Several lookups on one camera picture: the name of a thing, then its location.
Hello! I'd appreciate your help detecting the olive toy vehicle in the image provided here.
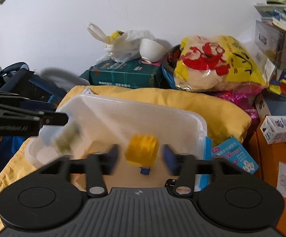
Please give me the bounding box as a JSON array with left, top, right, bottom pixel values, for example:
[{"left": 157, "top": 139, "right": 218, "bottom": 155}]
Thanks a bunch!
[{"left": 51, "top": 122, "right": 81, "bottom": 155}]

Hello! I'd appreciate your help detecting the yellow square building brick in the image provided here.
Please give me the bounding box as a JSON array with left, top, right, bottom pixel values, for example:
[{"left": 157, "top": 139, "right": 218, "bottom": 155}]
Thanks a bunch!
[{"left": 125, "top": 134, "right": 159, "bottom": 168}]

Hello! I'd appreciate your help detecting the black toy car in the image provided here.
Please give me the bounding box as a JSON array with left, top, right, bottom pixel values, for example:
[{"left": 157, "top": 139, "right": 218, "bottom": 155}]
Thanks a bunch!
[{"left": 164, "top": 179, "right": 177, "bottom": 189}]

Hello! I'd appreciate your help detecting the blue baby stroller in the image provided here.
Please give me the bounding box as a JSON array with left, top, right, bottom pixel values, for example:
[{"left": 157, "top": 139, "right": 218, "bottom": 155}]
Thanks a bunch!
[{"left": 0, "top": 62, "right": 67, "bottom": 172}]

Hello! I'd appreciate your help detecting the white plastic storage bin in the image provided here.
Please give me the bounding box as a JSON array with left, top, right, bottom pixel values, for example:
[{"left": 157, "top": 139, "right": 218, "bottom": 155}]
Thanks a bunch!
[{"left": 24, "top": 93, "right": 212, "bottom": 192}]

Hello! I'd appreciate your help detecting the light blue card box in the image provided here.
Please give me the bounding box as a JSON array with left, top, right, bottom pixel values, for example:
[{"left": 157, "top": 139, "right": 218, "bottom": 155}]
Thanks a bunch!
[{"left": 211, "top": 137, "right": 259, "bottom": 174}]

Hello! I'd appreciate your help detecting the yellow quilted blanket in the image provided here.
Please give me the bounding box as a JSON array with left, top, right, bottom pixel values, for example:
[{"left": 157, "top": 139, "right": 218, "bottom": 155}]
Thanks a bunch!
[{"left": 0, "top": 85, "right": 253, "bottom": 237}]

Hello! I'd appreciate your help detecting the dark green tissue pack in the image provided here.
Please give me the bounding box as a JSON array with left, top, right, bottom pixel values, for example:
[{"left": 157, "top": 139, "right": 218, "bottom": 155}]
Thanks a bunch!
[{"left": 80, "top": 59, "right": 163, "bottom": 89}]

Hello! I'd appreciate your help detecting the white plastic bag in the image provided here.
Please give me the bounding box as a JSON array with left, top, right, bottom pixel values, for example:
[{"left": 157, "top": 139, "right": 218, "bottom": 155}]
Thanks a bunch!
[{"left": 87, "top": 23, "right": 156, "bottom": 63}]

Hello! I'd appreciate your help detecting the orange cardboard box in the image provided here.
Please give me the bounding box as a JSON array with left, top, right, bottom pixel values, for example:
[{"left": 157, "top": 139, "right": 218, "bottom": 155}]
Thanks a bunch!
[{"left": 247, "top": 118, "right": 286, "bottom": 236}]

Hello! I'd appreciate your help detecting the yellow red snack bag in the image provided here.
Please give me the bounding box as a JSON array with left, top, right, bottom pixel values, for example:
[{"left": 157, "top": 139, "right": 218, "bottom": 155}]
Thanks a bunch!
[{"left": 173, "top": 35, "right": 268, "bottom": 93}]

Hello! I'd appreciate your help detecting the white small carton box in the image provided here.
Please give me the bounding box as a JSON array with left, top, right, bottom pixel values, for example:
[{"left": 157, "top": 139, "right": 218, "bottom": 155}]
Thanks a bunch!
[{"left": 260, "top": 116, "right": 286, "bottom": 144}]

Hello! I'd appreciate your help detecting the white ceramic bowl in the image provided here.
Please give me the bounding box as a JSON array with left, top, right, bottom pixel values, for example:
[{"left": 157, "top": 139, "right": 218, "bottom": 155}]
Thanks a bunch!
[{"left": 139, "top": 39, "right": 167, "bottom": 63}]

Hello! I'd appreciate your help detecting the clear plastic toy box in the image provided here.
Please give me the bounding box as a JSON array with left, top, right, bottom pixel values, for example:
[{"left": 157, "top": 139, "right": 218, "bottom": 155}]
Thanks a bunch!
[{"left": 254, "top": 21, "right": 286, "bottom": 98}]

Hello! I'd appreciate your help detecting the stack of children books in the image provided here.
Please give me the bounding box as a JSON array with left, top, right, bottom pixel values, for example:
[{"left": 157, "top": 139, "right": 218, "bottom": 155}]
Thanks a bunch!
[{"left": 254, "top": 3, "right": 286, "bottom": 32}]

